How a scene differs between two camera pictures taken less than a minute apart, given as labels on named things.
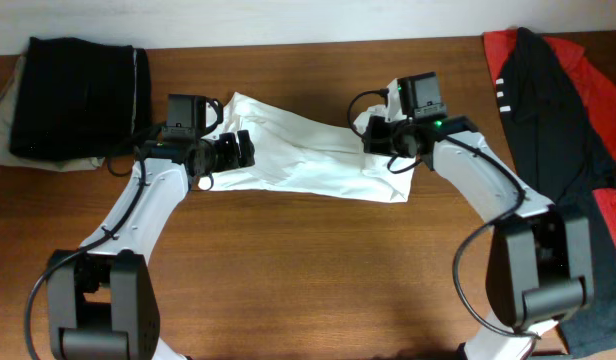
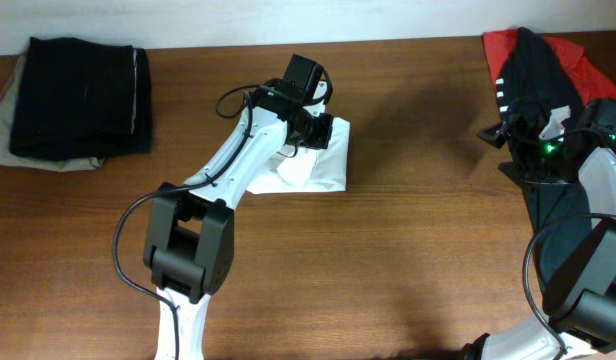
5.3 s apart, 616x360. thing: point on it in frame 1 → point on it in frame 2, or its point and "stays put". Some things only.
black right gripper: (375, 136) → (517, 124)
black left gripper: (232, 155) → (323, 135)
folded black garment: (79, 99) stays put
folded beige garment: (0, 122) stays put
